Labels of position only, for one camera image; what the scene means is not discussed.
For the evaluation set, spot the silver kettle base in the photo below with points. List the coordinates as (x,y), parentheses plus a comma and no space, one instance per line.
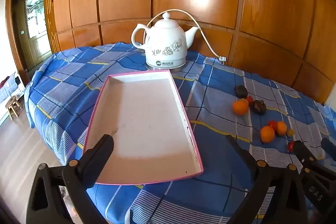
(168,68)

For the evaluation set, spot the orange tangerine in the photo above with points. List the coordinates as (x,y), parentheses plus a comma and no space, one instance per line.
(281,128)
(267,134)
(240,106)

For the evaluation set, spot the tan longan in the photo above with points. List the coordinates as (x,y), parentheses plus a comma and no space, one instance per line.
(289,132)

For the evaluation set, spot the pink-rimmed white tray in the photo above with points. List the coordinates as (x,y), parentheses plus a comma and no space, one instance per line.
(147,121)

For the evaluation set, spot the dark mushroom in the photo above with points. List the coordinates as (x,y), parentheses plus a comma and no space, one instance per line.
(259,106)
(240,91)

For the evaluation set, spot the blue checked cloth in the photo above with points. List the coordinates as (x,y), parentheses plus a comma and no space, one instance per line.
(5,90)

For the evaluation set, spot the wooden glass-panel door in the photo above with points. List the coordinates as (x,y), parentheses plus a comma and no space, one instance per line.
(34,19)

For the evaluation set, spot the white power plug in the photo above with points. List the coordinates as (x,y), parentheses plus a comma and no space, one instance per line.
(223,59)

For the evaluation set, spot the white ceramic electric kettle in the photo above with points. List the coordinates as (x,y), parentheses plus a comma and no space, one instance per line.
(165,40)

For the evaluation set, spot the red cherry tomato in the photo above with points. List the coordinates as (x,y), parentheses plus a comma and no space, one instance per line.
(249,100)
(272,124)
(290,146)

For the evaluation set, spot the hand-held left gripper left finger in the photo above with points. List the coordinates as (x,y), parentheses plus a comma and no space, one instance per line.
(101,150)

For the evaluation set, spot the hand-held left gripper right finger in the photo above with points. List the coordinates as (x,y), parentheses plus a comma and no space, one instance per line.
(240,148)

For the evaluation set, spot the small wooden stool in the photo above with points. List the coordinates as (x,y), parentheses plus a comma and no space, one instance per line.
(13,106)

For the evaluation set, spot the blue plaid tablecloth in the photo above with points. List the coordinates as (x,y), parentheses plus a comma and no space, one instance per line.
(65,82)

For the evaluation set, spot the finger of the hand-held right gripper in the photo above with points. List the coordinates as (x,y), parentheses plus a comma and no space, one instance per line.
(329,146)
(303,151)

